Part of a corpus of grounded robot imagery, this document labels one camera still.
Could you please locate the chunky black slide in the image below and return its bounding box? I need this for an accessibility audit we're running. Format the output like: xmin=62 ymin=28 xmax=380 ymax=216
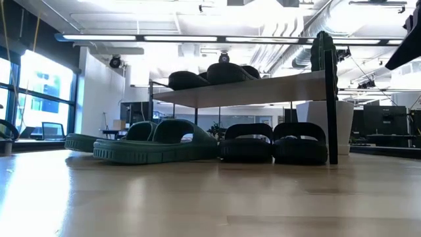
xmin=218 ymin=123 xmax=274 ymax=163
xmin=272 ymin=122 xmax=329 ymax=165

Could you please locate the chunky green slide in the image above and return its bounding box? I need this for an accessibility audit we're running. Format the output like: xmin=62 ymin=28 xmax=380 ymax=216
xmin=64 ymin=120 xmax=159 ymax=153
xmin=93 ymin=118 xmax=219 ymax=165

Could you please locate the small green office plant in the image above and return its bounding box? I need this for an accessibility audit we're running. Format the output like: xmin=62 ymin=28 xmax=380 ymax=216
xmin=210 ymin=121 xmax=228 ymax=139

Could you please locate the wide black monitor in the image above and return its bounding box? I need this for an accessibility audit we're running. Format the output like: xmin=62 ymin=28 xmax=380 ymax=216
xmin=120 ymin=101 xmax=155 ymax=124

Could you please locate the black standing desk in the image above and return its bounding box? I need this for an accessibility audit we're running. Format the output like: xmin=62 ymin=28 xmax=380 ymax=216
xmin=101 ymin=128 xmax=132 ymax=141

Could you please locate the white hexagonal plant pot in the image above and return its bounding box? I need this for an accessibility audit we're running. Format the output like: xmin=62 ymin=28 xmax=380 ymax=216
xmin=295 ymin=100 xmax=355 ymax=156

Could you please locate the green cactus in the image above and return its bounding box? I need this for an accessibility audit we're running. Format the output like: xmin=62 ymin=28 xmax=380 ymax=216
xmin=310 ymin=30 xmax=339 ymax=101

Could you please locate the long ceiling light bar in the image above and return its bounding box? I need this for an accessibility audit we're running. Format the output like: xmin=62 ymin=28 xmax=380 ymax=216
xmin=54 ymin=32 xmax=405 ymax=46

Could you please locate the open laptop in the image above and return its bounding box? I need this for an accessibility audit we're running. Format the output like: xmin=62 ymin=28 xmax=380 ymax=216
xmin=41 ymin=121 xmax=66 ymax=141

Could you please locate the black square monitor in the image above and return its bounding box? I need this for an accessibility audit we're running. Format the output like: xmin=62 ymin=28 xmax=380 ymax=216
xmin=363 ymin=105 xmax=409 ymax=136

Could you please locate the wooden shelf with black frame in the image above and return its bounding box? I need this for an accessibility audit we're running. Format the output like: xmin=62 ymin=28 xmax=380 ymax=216
xmin=149 ymin=49 xmax=339 ymax=165

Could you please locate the large window wall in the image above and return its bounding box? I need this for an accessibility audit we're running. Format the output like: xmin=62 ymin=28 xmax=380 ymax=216
xmin=0 ymin=49 xmax=78 ymax=139

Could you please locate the black curved bracket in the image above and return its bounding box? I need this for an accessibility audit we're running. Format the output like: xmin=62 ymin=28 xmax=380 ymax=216
xmin=0 ymin=118 xmax=20 ymax=155

